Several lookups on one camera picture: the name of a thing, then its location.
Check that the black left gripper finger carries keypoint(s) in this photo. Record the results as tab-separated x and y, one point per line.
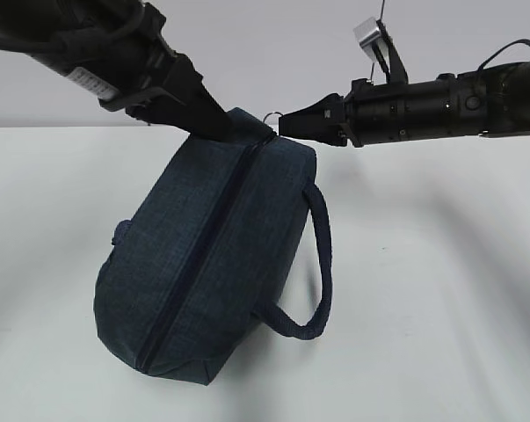
197	113

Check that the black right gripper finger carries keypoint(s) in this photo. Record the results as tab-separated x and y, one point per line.
320	122

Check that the dark blue lunch bag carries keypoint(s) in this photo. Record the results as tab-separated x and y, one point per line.
206	256

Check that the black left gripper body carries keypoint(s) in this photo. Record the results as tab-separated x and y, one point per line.
153	84

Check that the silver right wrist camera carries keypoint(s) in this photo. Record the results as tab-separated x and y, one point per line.
373	38

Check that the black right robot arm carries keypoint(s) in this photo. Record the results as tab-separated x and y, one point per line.
492	103

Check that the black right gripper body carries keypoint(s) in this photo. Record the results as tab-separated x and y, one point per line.
339	114

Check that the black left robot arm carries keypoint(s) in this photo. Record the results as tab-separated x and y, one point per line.
69	37

